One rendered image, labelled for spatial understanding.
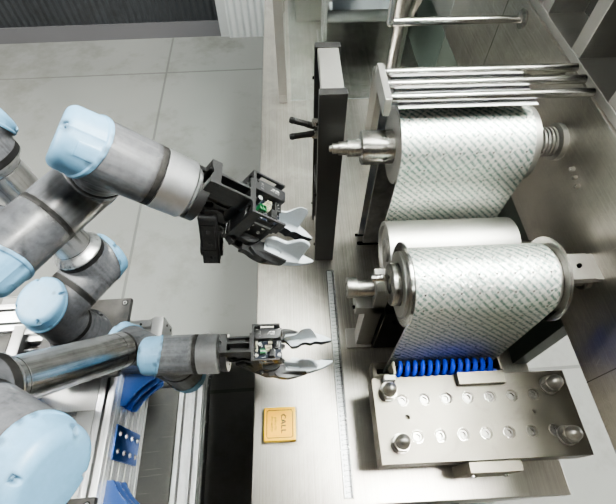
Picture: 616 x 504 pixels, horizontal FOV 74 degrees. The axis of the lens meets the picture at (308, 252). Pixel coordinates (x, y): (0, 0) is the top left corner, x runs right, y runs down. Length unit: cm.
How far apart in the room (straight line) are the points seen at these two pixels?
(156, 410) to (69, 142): 143
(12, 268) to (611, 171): 85
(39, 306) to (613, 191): 114
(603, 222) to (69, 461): 85
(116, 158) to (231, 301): 169
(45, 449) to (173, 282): 173
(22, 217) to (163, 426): 132
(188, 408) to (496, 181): 136
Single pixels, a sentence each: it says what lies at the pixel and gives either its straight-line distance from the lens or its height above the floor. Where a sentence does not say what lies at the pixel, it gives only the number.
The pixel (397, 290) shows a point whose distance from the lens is 70.
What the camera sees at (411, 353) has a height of 107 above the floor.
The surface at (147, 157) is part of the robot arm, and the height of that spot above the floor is 156.
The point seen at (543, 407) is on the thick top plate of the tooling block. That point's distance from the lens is 99.
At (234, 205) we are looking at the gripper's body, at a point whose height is 148.
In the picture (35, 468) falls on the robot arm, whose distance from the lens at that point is 59.
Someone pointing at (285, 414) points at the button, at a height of 92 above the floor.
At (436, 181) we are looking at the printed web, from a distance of 81.
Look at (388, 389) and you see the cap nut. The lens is 85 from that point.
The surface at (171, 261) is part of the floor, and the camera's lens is 233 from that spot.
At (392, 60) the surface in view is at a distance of 126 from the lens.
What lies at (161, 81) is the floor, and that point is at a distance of 349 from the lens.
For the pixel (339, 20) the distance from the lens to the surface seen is 149.
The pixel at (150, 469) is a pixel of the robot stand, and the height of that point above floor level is 21.
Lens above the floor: 188
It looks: 57 degrees down
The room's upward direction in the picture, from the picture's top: straight up
